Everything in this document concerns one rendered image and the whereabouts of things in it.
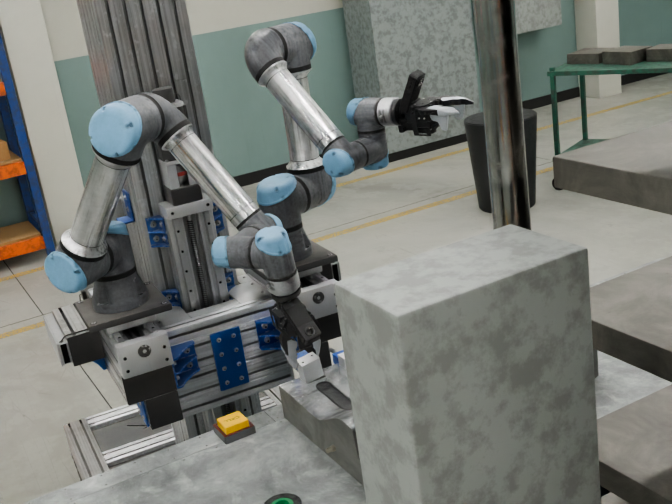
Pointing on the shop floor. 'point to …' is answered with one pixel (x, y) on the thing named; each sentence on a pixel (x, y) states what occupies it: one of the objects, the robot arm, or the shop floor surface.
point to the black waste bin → (474, 124)
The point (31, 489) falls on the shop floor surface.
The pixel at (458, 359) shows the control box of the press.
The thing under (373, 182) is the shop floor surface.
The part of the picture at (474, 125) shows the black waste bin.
